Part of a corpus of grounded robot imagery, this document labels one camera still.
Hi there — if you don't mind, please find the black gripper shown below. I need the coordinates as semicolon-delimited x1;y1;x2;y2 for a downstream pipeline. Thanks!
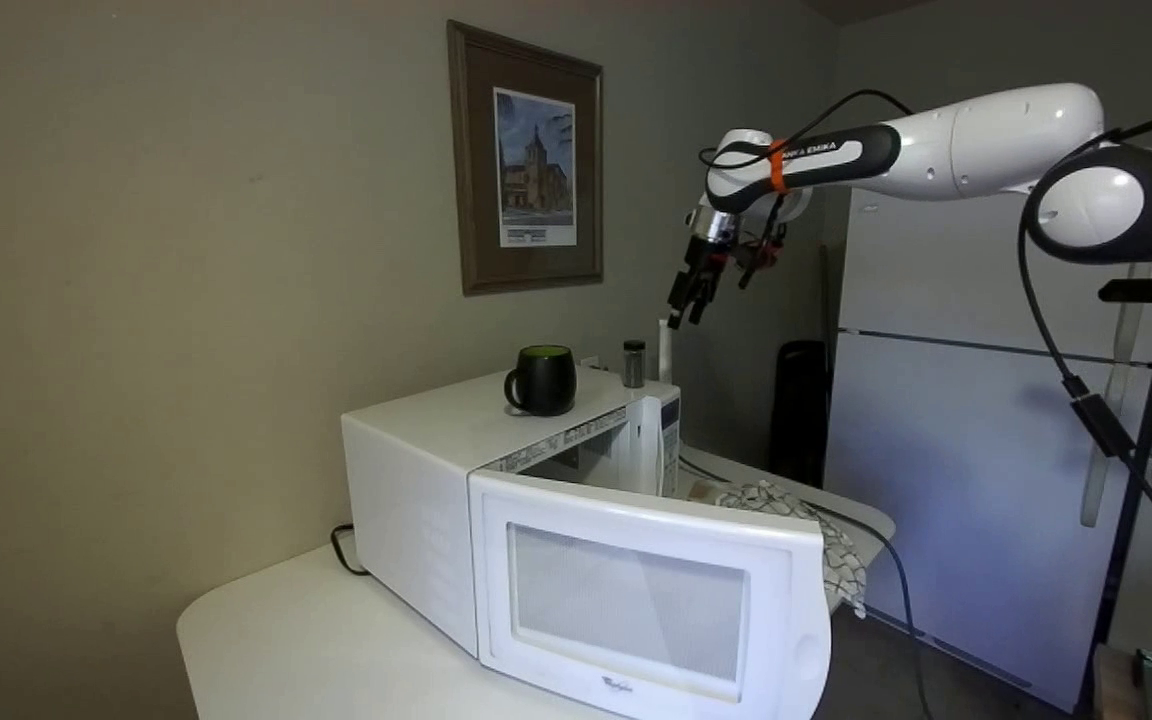
663;196;791;328

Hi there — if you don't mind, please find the glass pepper shaker container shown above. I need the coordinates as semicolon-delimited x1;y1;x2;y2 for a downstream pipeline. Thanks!
620;340;644;390

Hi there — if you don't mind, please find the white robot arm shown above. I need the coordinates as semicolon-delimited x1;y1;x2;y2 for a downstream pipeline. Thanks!
667;83;1152;324

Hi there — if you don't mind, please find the white microwave oven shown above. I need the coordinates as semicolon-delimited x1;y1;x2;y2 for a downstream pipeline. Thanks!
340;371;833;720

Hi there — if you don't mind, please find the white tall stick bottle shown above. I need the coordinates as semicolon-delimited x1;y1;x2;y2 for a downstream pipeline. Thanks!
656;316;671;384

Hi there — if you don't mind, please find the dark green mug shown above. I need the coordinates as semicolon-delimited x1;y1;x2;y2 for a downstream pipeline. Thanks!
504;343;577;417

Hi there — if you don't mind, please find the framed building picture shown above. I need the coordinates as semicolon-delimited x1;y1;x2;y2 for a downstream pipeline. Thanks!
447;21;605;296

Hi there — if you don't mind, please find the white refrigerator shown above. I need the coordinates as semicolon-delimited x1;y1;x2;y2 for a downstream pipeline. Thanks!
825;192;1152;707

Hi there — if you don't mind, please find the checkered dish towel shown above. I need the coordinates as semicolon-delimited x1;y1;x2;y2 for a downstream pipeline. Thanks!
687;473;870;620

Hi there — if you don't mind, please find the black power cable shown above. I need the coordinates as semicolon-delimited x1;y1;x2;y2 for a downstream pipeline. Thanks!
675;451;938;720

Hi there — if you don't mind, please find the black microwave power cord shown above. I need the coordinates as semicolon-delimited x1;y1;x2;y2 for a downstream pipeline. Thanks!
328;520;370;579

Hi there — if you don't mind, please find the black camera tripod stand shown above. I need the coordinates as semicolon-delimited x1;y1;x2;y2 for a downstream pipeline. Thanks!
1083;279;1152;720

